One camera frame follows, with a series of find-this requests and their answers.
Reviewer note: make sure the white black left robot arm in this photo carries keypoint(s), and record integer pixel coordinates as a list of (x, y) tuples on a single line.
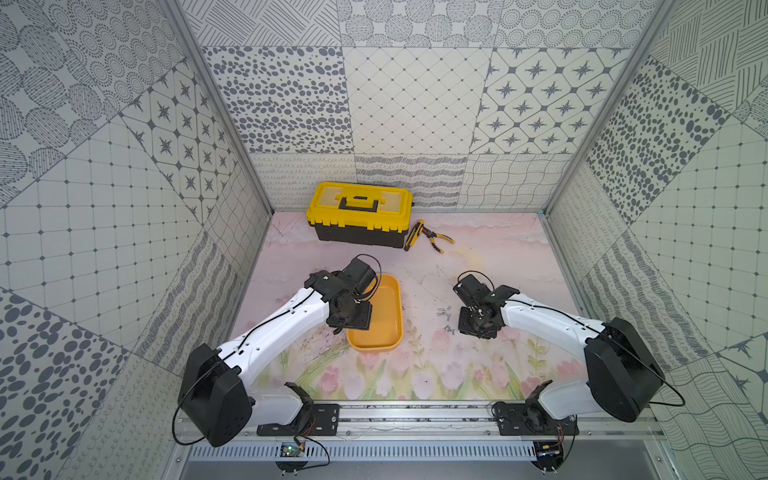
[(215, 392)]

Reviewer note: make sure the green circuit board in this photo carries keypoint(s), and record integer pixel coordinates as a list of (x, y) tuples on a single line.
[(291, 451)]

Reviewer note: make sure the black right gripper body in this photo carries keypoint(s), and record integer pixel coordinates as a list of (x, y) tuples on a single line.
[(472, 325)]

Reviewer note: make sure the black yellow toolbox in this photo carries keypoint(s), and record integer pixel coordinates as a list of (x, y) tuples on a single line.
[(361, 214)]

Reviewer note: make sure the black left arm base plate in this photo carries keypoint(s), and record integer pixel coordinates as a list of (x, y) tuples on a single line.
[(290, 411)]

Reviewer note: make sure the yellow handled pliers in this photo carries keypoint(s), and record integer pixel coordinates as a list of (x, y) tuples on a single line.
[(421, 230)]

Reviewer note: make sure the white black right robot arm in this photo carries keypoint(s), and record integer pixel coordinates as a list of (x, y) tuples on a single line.
[(621, 377)]

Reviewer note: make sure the yellow plastic storage tray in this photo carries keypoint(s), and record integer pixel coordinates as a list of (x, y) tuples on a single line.
[(386, 328)]

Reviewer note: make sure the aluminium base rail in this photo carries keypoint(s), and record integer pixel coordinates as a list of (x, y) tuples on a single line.
[(470, 420)]

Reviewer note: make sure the screw pile on table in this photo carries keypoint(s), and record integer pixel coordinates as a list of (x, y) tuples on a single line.
[(445, 314)]

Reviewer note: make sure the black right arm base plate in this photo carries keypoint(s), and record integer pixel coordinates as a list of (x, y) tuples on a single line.
[(530, 418)]

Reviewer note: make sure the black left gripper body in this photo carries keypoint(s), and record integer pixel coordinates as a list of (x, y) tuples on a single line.
[(354, 315)]

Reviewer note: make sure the black right controller box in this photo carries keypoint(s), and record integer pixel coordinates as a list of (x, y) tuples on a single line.
[(548, 456)]

